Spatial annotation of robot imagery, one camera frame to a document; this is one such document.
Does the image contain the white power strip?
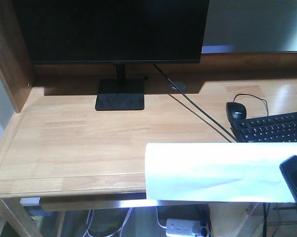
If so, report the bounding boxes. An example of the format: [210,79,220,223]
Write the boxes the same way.
[166,218,211,237]

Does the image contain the white paper sheet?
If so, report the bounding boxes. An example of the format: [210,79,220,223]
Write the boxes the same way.
[145,143,297,202]

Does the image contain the wooden desk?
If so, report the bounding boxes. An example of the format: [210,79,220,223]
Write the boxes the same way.
[0,0,297,237]

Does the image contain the black keyboard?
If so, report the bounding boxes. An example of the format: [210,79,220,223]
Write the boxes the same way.
[231,112,297,143]

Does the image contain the black computer mouse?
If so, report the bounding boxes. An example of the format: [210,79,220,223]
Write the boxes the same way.
[225,102,247,123]

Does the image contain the black monitor cable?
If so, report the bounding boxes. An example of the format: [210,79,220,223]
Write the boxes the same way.
[152,63,238,143]

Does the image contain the black computer monitor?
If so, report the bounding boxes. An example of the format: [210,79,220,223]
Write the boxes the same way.
[12,0,209,111]

